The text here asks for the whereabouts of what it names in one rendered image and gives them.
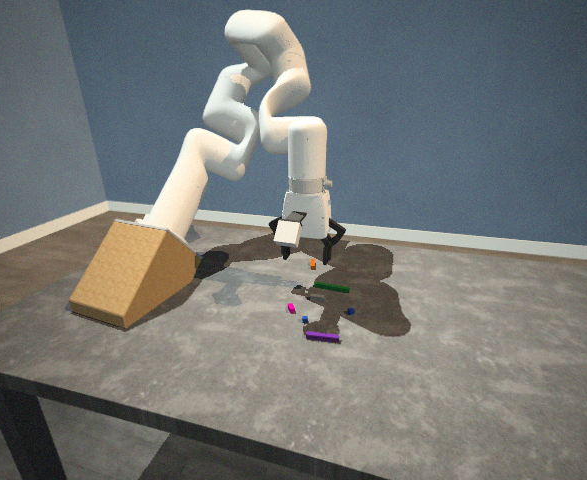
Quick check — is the green rod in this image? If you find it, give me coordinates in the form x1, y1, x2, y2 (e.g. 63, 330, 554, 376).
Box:
315, 282, 350, 293

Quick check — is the purple rod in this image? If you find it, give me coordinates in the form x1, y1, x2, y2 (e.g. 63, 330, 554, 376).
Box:
306, 331, 339, 343

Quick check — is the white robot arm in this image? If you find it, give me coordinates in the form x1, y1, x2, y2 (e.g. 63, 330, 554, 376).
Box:
135, 10, 332, 244

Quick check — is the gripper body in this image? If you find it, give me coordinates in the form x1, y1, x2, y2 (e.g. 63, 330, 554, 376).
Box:
282, 188, 331, 239

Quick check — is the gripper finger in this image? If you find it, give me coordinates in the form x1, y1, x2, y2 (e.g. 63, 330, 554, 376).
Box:
321, 218, 346, 265
269, 216, 290, 260

